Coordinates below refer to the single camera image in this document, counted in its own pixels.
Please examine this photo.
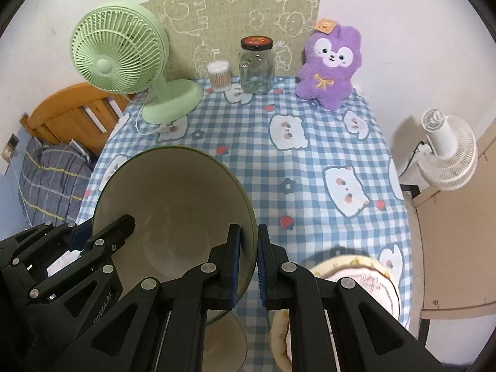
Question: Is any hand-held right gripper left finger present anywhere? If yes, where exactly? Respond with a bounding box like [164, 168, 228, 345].
[50, 224, 241, 372]

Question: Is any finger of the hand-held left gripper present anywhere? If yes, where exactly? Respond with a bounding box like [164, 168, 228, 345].
[0, 219, 94, 269]
[28, 214, 137, 300]

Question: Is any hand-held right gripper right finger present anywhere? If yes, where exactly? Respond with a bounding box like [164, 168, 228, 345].
[256, 224, 447, 372]

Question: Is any green-rimmed bowl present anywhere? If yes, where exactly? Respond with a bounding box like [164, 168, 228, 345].
[92, 145, 258, 372]

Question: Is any yellow floral plate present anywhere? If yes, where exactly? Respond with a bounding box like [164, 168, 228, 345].
[269, 255, 401, 372]

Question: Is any white cloth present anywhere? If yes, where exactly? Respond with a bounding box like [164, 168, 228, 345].
[46, 250, 82, 276]

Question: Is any grey plaid pillow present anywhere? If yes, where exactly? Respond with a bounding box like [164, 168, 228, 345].
[19, 137, 94, 225]

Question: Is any blue checkered tablecloth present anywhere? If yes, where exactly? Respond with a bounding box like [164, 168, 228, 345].
[77, 75, 411, 372]

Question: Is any wooden bed headboard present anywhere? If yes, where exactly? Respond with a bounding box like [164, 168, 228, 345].
[19, 82, 136, 156]

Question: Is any green desk fan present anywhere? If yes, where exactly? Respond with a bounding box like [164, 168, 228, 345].
[70, 2, 204, 125]

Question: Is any cotton swab container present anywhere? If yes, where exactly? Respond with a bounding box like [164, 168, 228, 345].
[206, 61, 233, 93]

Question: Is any glass jar with black lid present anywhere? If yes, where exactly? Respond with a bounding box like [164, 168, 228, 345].
[237, 36, 277, 95]

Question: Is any purple plush toy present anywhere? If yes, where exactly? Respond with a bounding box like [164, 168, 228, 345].
[294, 19, 364, 111]

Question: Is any white standing fan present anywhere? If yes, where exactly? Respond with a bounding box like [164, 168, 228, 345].
[416, 108, 478, 191]

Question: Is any beige door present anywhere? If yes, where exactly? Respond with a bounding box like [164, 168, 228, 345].
[475, 124, 496, 187]

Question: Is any white desk fan cable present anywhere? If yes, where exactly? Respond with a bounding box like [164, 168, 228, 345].
[134, 93, 163, 136]

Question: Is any black fan power cable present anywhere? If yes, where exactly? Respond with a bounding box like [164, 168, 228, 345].
[395, 141, 427, 179]

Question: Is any green cartoon print wall mat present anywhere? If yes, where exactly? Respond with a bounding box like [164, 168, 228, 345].
[139, 0, 324, 82]

